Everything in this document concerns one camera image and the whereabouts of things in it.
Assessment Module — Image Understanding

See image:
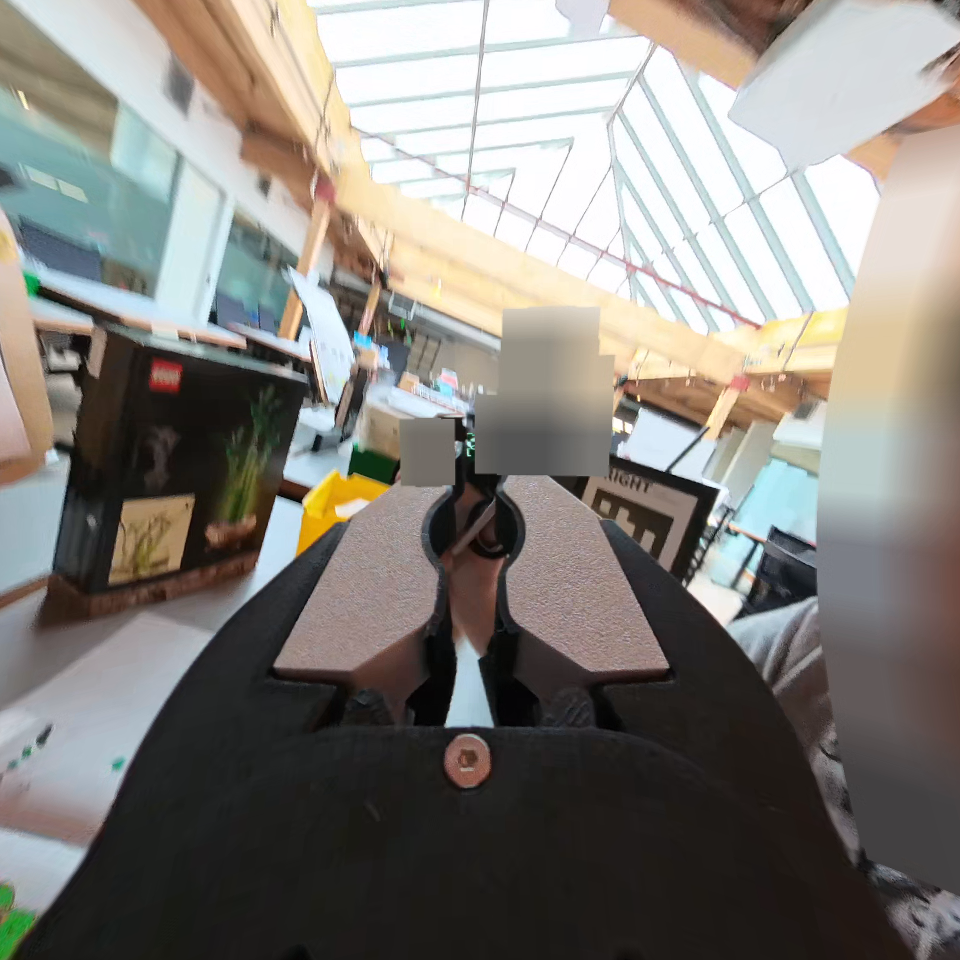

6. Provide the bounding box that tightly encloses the wood-edged office desk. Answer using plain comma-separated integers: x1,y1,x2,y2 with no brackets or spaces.
30,277,250,352

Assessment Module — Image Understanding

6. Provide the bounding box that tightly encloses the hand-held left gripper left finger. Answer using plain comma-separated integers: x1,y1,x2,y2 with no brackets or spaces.
273,484,460,727

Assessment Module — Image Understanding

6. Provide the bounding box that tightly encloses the person's right forearm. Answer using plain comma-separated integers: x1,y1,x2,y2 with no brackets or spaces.
448,517,502,661

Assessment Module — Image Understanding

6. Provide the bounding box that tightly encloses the black lego set box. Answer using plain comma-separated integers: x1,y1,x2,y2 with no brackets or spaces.
43,324,311,625

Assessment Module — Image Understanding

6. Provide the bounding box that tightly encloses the wooden document stand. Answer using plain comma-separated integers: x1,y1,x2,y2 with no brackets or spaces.
0,210,57,487

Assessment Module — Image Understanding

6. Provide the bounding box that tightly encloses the person's grey printed shirt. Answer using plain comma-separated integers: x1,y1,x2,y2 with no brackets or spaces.
729,594,960,960

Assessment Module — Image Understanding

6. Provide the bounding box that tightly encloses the curved instruction sheet stand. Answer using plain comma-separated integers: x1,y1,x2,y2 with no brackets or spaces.
287,264,355,410

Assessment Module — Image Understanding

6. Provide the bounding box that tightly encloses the framed marker sign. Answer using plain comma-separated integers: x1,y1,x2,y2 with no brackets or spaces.
579,452,726,588

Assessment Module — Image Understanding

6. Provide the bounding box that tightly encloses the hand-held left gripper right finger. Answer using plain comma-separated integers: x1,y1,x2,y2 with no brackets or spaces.
480,474,671,727

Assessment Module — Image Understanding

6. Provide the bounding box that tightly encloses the green plastic bin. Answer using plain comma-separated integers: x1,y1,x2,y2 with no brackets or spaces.
347,444,404,486

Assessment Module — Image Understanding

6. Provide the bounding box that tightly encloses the yellow plastic bin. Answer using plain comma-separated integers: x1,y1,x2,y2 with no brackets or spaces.
297,470,393,558

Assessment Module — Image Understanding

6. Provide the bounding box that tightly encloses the lego instruction booklet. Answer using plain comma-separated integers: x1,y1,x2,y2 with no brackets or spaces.
0,611,220,960

